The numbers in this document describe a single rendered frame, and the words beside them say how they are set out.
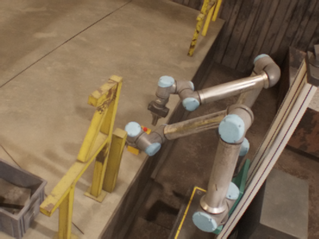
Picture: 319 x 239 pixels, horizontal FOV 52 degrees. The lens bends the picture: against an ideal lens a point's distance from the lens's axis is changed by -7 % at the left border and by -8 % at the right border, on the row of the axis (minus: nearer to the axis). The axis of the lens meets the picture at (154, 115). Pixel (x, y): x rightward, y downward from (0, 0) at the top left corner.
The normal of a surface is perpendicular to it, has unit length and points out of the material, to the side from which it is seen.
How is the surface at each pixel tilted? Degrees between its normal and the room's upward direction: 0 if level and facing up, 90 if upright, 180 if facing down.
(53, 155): 0
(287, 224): 0
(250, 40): 90
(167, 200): 0
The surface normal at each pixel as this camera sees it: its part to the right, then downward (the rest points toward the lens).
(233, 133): -0.55, 0.28
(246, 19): -0.33, 0.51
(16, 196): 0.22, -0.77
